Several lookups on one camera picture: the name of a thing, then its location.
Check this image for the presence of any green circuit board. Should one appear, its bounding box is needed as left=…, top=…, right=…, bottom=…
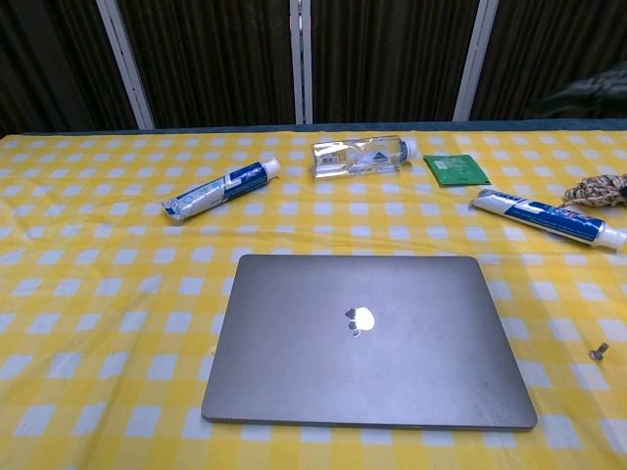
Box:
left=422, top=153, right=493, bottom=188

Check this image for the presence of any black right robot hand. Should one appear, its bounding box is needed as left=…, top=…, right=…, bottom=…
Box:
left=532, top=66, right=627, bottom=119

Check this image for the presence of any blue white toothpaste tube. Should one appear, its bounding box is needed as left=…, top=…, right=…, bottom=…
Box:
left=161, top=156, right=282, bottom=226
left=470, top=188, right=627, bottom=254

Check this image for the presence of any dark pleated curtain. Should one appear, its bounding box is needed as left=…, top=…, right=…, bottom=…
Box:
left=0, top=0, right=627, bottom=137

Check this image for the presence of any yellow white checkered tablecloth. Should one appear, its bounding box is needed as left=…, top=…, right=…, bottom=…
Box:
left=0, top=127, right=627, bottom=470

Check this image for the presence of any white metal frame post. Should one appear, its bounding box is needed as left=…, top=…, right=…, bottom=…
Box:
left=95, top=0, right=156, bottom=130
left=452, top=0, right=502, bottom=122
left=289, top=0, right=314, bottom=124

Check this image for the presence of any coiled beige braided rope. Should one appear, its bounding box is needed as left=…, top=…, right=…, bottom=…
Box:
left=561, top=171, right=627, bottom=212

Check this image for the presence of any grey laptop computer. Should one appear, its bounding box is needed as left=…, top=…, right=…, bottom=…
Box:
left=200, top=254, right=539, bottom=433

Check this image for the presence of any clear plastic water bottle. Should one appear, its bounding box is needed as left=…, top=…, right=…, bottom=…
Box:
left=311, top=136, right=422, bottom=181

